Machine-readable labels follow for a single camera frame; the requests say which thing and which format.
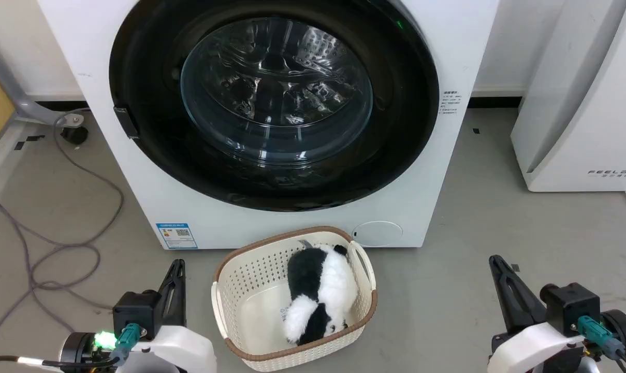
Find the black caster wheel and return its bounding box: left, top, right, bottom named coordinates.
left=60, top=124, right=89, bottom=145

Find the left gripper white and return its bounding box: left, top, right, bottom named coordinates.
left=59, top=259, right=217, bottom=373

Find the white front-load washing machine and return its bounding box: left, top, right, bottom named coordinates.
left=37, top=0, right=500, bottom=250

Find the white air purifier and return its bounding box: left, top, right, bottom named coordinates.
left=511, top=0, right=626, bottom=192

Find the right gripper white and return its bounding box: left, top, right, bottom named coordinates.
left=488, top=255, right=626, bottom=373

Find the cream perforated laundry basket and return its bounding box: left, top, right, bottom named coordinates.
left=211, top=226, right=378, bottom=372

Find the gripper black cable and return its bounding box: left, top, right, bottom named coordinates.
left=0, top=323, right=141, bottom=370
left=577, top=316, right=626, bottom=373

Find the grey floor cable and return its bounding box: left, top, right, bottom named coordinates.
left=0, top=111, right=125, bottom=359

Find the grey metal frame leg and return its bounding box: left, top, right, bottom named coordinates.
left=0, top=56, right=85, bottom=126

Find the black door handle latch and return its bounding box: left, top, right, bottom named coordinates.
left=113, top=106, right=140, bottom=139

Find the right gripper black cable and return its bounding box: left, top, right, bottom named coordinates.
left=577, top=316, right=626, bottom=373

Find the black white panda plush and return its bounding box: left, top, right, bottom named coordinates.
left=283, top=244, right=358, bottom=346

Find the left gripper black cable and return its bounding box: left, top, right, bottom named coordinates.
left=0, top=323, right=141, bottom=370

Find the round white filter cover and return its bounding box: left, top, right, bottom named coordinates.
left=352, top=221, right=403, bottom=247

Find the round black glass washer door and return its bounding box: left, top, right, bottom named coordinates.
left=109, top=0, right=441, bottom=212

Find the blue energy label sticker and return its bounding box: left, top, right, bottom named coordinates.
left=156, top=223, right=198, bottom=250

